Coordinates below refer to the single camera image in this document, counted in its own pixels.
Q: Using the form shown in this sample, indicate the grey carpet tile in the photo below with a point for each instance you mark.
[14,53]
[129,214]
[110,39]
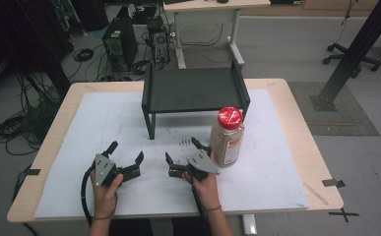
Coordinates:
[335,111]

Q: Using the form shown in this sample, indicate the black tape cross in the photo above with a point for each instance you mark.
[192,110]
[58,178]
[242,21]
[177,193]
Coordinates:
[343,214]

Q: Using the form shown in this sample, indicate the person's left hand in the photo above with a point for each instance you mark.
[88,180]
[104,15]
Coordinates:
[104,196]

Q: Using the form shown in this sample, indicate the black office chair base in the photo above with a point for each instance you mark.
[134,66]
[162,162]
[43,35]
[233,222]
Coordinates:
[349,57]

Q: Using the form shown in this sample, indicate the black metal shelf rack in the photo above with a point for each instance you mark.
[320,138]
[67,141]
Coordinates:
[194,90]

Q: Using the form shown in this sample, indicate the white table mat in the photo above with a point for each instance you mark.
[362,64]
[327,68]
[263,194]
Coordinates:
[79,164]

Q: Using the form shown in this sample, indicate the large black computer tower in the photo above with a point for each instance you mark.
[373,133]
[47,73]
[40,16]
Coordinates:
[119,44]

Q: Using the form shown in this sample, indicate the person's right hand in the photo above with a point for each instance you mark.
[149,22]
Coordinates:
[207,191]

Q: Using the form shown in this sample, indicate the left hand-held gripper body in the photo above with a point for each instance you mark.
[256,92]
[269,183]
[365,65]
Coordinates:
[103,168]

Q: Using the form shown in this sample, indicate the black tape piece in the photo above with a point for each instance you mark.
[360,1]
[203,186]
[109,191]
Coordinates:
[333,183]
[30,172]

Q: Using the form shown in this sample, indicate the red-lidded seasoning jar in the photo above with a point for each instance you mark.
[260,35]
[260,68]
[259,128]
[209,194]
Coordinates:
[227,141]

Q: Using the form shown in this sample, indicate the white-legged wooden desk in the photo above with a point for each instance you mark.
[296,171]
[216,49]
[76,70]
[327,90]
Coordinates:
[211,6]

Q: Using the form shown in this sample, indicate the small open computer tower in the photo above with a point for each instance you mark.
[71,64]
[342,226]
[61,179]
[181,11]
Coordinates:
[159,44]

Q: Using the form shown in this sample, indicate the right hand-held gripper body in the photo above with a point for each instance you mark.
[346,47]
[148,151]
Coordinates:
[200,166]

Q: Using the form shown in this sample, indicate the white table leg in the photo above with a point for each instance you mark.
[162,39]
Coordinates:
[249,224]

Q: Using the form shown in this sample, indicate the black metal stand post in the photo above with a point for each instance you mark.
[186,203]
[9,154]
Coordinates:
[355,52]

